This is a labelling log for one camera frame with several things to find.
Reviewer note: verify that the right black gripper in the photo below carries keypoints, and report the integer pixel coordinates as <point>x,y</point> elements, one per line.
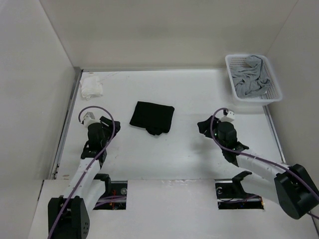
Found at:
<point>205,125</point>

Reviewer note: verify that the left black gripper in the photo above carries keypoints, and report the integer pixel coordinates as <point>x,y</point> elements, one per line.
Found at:
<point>107,125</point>

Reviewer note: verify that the black tank top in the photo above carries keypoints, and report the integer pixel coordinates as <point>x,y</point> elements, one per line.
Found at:
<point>154,118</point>

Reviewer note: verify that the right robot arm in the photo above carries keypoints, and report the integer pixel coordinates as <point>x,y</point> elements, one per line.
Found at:
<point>291,187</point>

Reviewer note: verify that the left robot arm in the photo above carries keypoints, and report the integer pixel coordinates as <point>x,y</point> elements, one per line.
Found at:
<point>68,214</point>

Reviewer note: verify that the folded white tank top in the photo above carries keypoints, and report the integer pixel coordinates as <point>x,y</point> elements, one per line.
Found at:
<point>91,87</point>

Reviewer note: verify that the grey tank top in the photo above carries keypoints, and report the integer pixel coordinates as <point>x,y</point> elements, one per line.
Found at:
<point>251,81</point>

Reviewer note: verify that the white plastic basket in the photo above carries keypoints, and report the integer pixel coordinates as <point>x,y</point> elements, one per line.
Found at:
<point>274,94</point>

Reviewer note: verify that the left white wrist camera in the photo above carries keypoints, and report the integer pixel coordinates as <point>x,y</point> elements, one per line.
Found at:
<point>88,119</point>

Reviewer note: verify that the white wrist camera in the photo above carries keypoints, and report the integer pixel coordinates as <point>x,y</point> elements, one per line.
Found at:
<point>88,119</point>
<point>228,116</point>

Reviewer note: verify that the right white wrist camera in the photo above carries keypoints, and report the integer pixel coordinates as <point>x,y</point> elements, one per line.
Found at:
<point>228,116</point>

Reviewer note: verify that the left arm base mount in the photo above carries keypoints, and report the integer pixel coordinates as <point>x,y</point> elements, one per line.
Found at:
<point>115,198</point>

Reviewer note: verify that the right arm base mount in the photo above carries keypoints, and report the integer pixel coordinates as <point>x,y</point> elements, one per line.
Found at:
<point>228,198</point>

